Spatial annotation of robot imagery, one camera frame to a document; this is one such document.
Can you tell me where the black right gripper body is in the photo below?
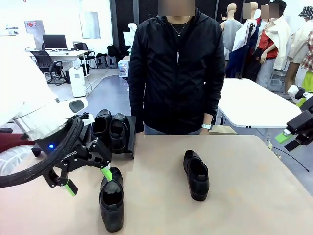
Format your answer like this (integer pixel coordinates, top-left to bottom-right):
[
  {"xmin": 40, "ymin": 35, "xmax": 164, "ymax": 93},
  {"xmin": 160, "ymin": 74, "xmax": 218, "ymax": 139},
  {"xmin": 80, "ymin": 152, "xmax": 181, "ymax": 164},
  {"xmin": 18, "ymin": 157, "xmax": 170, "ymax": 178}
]
[{"xmin": 286, "ymin": 94, "xmax": 313, "ymax": 145}]

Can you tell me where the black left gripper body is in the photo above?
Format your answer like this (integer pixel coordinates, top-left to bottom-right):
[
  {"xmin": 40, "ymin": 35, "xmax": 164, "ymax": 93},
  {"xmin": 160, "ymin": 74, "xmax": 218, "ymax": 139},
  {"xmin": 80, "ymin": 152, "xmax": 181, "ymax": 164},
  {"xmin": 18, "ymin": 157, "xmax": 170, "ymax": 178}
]
[{"xmin": 33, "ymin": 128, "xmax": 98, "ymax": 173}]

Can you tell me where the black leather loafer shoe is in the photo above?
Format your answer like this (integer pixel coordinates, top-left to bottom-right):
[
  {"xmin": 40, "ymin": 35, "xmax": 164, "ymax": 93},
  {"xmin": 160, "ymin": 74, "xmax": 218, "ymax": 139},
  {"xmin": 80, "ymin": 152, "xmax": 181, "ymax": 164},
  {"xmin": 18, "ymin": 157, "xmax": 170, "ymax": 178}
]
[
  {"xmin": 183, "ymin": 149, "xmax": 210, "ymax": 202},
  {"xmin": 109, "ymin": 113, "xmax": 130, "ymax": 154},
  {"xmin": 98, "ymin": 167, "xmax": 125, "ymax": 233},
  {"xmin": 91, "ymin": 109, "xmax": 112, "ymax": 145}
]

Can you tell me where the person's right forearm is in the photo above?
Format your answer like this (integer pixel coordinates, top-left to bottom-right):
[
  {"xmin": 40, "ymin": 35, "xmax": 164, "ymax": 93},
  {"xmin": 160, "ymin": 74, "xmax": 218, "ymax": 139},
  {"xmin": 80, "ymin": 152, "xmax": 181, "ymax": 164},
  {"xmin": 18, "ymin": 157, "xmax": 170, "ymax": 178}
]
[{"xmin": 129, "ymin": 83, "xmax": 147, "ymax": 134}]

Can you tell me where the person's left forearm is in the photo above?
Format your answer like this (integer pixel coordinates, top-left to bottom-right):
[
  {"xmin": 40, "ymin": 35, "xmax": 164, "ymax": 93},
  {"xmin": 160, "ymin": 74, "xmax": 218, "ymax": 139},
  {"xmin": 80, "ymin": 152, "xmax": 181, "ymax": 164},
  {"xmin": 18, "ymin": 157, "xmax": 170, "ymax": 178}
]
[{"xmin": 201, "ymin": 80, "xmax": 224, "ymax": 125}]

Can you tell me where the white plastic sheet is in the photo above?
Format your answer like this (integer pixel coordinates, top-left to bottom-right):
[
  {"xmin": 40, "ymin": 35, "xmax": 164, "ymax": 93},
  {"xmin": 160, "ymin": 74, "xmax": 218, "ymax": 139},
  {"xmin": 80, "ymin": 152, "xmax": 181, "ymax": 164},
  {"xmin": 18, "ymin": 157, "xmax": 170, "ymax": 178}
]
[{"xmin": 0, "ymin": 146, "xmax": 47, "ymax": 176}]

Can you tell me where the red cloth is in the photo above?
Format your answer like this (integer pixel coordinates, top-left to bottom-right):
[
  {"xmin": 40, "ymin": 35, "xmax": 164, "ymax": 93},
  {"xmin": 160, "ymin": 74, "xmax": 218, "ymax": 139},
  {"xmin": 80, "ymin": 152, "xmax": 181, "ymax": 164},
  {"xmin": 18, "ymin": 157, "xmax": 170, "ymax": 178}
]
[{"xmin": 0, "ymin": 133, "xmax": 35, "ymax": 154}]

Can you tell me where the white air purifier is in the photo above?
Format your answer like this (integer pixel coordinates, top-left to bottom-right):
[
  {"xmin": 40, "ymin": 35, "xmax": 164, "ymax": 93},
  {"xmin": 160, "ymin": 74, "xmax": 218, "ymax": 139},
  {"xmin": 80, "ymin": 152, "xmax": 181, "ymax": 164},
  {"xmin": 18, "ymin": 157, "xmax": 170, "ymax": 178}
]
[{"xmin": 68, "ymin": 66, "xmax": 87, "ymax": 98}]

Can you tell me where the mannequin in cream jacket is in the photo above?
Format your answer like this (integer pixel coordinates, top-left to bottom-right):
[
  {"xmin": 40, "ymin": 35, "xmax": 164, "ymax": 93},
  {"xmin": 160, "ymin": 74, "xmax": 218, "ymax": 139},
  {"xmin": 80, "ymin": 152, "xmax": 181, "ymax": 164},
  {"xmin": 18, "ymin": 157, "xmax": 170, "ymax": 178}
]
[{"xmin": 265, "ymin": 0, "xmax": 291, "ymax": 71}]

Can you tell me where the mannequin in red top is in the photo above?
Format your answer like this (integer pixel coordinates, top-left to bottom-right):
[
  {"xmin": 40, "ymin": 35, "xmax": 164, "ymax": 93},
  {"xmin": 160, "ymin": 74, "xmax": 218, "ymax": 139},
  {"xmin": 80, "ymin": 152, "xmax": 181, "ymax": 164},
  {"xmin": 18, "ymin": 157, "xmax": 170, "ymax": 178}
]
[{"xmin": 254, "ymin": 9, "xmax": 279, "ymax": 84}]

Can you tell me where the lit computer case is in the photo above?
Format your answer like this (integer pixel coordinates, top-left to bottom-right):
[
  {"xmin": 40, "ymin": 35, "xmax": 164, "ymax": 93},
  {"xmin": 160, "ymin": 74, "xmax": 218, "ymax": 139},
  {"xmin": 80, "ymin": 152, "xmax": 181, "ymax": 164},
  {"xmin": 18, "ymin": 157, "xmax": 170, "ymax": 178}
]
[{"xmin": 118, "ymin": 60, "xmax": 130, "ymax": 78}]

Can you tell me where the black office chair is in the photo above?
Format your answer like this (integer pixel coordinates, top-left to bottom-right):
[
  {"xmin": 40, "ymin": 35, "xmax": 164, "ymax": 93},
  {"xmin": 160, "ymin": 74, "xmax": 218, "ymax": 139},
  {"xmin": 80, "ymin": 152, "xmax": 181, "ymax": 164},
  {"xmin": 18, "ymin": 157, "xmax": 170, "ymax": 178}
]
[
  {"xmin": 74, "ymin": 43, "xmax": 98, "ymax": 69},
  {"xmin": 31, "ymin": 50, "xmax": 67, "ymax": 86}
]

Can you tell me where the mannequin in white navy jacket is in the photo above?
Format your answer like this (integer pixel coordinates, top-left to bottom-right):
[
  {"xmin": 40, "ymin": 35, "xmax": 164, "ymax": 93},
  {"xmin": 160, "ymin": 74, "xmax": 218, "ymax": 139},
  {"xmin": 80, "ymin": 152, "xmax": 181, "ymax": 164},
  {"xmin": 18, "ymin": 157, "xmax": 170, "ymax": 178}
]
[{"xmin": 224, "ymin": 1, "xmax": 260, "ymax": 79}]

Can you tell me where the black backpack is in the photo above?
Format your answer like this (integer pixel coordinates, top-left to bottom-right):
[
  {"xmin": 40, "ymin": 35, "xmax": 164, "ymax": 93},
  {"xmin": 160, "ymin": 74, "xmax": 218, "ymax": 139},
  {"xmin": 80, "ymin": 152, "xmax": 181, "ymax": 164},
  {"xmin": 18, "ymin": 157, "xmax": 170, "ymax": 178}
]
[{"xmin": 107, "ymin": 44, "xmax": 121, "ymax": 58}]

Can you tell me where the long white office desk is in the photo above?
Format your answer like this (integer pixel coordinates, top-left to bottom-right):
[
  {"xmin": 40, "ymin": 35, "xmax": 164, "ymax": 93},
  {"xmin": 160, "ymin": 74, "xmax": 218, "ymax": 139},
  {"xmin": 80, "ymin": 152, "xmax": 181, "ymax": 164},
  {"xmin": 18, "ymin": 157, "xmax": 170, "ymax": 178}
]
[{"xmin": 24, "ymin": 49, "xmax": 92, "ymax": 81}]

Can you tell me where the person in black jacket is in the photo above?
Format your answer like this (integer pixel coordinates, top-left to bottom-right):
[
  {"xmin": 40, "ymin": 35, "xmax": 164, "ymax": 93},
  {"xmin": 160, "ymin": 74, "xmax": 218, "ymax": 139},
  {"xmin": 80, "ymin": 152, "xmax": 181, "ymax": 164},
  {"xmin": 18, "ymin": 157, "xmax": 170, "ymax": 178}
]
[{"xmin": 129, "ymin": 8, "xmax": 226, "ymax": 135}]

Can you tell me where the mannequin in grey tank top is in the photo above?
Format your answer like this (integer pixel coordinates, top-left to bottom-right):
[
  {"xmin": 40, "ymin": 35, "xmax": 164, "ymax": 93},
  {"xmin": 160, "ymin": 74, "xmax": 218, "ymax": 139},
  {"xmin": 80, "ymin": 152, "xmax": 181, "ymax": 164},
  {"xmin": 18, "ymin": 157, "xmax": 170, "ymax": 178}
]
[{"xmin": 220, "ymin": 2, "xmax": 244, "ymax": 61}]

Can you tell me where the black computer monitor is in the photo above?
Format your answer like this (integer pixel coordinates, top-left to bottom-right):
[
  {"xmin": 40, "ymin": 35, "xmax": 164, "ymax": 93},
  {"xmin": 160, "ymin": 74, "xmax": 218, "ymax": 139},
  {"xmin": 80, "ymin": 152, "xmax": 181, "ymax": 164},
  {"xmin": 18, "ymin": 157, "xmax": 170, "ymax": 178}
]
[{"xmin": 42, "ymin": 34, "xmax": 67, "ymax": 49}]

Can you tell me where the thin black cable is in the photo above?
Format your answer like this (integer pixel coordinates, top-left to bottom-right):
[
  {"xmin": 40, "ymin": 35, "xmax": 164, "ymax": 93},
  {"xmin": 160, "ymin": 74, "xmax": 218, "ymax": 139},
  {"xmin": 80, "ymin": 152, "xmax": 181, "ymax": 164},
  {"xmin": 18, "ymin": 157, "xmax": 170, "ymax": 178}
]
[{"xmin": 272, "ymin": 146, "xmax": 309, "ymax": 173}]

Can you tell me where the black braided cable sleeve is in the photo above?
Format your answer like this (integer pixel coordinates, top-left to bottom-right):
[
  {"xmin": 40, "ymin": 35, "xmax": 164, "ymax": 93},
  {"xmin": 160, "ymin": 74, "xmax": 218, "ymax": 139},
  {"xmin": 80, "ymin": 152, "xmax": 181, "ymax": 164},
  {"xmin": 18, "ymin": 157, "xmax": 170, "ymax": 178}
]
[{"xmin": 0, "ymin": 119, "xmax": 84, "ymax": 189}]

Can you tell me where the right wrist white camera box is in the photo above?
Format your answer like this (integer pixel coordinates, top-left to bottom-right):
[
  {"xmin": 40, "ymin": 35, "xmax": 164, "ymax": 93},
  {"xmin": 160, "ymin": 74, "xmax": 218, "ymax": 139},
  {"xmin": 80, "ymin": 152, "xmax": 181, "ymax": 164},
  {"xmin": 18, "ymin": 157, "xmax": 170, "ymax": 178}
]
[{"xmin": 287, "ymin": 85, "xmax": 306, "ymax": 100}]

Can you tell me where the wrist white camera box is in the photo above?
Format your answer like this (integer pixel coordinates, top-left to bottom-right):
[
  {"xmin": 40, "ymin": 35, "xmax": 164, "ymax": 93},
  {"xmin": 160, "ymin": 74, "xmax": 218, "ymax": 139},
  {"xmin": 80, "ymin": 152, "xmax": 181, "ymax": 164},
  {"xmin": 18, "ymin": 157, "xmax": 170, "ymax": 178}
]
[
  {"xmin": 78, "ymin": 115, "xmax": 95, "ymax": 126},
  {"xmin": 287, "ymin": 85, "xmax": 306, "ymax": 100}
]

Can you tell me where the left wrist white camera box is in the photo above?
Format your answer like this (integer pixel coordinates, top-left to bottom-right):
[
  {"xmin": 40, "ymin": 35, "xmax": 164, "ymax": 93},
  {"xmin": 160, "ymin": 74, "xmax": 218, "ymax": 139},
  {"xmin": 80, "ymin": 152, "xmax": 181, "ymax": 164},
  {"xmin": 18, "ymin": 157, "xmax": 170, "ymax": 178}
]
[{"xmin": 78, "ymin": 115, "xmax": 95, "ymax": 126}]

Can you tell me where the grey wall cabinet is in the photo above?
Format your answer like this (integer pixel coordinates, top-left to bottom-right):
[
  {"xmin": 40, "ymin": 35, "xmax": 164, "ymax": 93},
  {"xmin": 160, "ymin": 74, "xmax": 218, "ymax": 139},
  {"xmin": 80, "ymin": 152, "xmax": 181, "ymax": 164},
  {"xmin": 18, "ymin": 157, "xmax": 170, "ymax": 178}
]
[{"xmin": 78, "ymin": 11, "xmax": 101, "ymax": 39}]

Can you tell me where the silver cross necklace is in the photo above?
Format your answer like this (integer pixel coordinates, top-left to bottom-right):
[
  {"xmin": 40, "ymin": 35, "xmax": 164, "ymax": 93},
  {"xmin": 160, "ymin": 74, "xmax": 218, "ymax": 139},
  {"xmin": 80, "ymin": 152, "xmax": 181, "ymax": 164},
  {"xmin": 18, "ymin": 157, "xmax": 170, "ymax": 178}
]
[{"xmin": 168, "ymin": 19, "xmax": 190, "ymax": 39}]

